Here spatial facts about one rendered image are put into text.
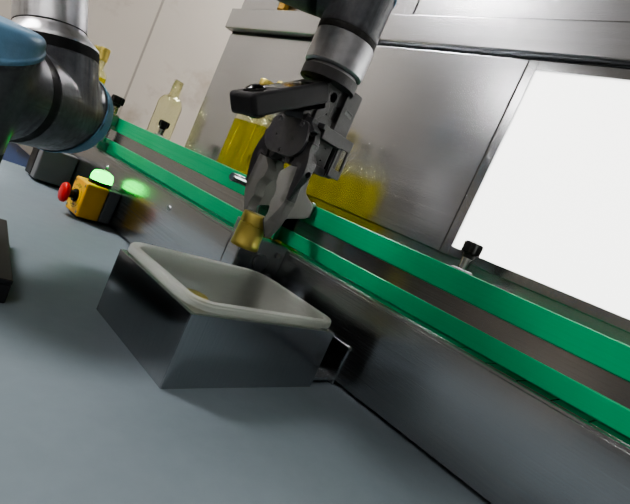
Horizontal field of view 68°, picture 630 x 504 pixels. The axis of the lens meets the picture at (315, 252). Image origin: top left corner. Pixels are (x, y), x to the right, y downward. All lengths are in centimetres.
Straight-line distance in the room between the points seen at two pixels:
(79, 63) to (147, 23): 304
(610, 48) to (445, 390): 56
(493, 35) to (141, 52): 301
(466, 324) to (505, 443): 14
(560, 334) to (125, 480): 44
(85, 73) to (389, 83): 56
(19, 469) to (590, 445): 47
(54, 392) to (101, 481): 10
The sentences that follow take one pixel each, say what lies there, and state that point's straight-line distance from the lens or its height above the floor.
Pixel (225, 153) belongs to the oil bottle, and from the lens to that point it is 101.
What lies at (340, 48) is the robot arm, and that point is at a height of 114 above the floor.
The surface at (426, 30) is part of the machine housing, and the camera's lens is 102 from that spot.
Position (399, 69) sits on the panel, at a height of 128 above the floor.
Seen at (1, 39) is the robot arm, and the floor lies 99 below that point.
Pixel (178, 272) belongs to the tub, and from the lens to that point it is 62.
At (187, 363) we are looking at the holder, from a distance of 48.
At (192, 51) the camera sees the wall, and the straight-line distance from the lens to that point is 381.
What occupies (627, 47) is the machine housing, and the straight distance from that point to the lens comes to 86.
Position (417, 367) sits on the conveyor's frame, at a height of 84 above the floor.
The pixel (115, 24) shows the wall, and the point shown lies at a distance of 367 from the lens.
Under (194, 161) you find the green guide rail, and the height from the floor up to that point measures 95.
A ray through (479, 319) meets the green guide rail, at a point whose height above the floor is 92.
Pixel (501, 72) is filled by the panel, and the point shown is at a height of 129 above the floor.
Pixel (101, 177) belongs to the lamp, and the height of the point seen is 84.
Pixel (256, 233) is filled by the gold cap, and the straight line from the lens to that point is 57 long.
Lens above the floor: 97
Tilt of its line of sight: 5 degrees down
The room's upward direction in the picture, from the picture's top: 24 degrees clockwise
